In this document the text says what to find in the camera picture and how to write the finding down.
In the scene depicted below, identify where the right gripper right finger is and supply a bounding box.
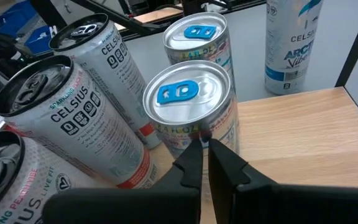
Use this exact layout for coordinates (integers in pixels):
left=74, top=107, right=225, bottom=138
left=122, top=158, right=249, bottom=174
left=208, top=139, right=358, bottom=224

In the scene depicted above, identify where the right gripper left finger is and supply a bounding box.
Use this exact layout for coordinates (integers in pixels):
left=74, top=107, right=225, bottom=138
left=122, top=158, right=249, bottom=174
left=42, top=139, right=204, bottom=224

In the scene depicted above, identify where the slim can blue tab lid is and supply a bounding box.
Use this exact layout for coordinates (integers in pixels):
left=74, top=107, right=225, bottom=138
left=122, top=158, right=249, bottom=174
left=142, top=60, right=241, bottom=159
left=162, top=12, right=236, bottom=94

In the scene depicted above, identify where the tall white can blue band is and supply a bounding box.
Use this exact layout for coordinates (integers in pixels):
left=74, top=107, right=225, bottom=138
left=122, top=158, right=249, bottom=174
left=264, top=0, right=324, bottom=96

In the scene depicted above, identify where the left wooden side board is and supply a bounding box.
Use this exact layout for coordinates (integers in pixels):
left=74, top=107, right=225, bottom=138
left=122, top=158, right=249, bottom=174
left=115, top=6, right=185, bottom=31

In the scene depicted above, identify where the blue plastic bin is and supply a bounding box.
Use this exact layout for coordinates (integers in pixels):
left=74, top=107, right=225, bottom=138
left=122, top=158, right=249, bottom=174
left=0, top=0, right=54, bottom=55

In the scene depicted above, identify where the wooden shelf black metal frame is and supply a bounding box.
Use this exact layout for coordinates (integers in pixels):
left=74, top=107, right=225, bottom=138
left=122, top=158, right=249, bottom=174
left=147, top=0, right=358, bottom=224

